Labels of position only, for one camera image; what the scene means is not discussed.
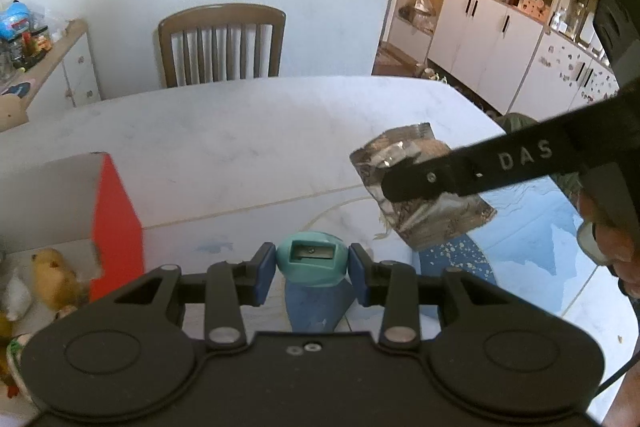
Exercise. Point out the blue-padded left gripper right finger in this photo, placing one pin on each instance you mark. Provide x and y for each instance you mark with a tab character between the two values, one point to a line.
394	287

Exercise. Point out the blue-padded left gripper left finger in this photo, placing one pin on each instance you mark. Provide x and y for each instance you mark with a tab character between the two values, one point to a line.
228	288

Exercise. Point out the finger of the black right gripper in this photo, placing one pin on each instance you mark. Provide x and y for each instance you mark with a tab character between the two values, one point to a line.
593	136

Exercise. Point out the silver foil snack packet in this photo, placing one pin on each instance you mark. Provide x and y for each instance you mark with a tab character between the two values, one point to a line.
421	221

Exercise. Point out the teal pencil sharpener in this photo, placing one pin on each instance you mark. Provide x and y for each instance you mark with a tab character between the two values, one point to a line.
312	259

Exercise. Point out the green cartoon fabric pouch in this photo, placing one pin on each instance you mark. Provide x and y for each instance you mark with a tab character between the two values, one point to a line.
14	353

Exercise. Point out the person's right hand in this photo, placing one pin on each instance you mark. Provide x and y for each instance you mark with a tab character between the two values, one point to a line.
616	244

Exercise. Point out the white red cardboard box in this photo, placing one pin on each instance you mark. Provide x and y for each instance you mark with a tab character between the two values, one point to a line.
78	206

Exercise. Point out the white crumpled tissue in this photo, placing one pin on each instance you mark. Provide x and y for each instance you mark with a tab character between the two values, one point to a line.
16	298

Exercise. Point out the brown wooden chair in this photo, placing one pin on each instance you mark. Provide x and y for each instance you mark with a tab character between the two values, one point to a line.
221	42

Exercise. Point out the white sideboard wooden top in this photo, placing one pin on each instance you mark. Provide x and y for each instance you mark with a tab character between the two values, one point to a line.
64	79

